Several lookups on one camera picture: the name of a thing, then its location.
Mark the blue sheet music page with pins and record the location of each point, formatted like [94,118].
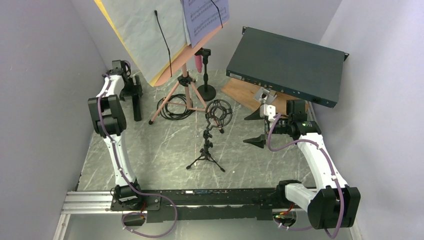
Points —
[204,16]

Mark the wooden board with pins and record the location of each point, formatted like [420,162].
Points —
[243,93]

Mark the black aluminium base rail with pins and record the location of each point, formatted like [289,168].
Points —
[180,204]

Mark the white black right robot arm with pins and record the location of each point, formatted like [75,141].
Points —
[318,172]

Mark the black silver handheld microphone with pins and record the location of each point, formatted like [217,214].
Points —
[136,104]

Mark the pink small microphone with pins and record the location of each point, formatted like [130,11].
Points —
[198,59]

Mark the silver metal bracket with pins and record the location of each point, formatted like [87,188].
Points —
[265,96]

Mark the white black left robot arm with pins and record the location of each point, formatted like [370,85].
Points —
[109,121]

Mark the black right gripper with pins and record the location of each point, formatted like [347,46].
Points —
[259,141]

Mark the black round-base mic stand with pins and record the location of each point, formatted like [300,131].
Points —
[206,91]

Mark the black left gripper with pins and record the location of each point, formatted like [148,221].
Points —
[136,90]

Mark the grey paper sheet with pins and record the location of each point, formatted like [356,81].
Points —
[151,31]

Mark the dark teal rack unit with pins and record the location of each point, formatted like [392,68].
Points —
[287,65]

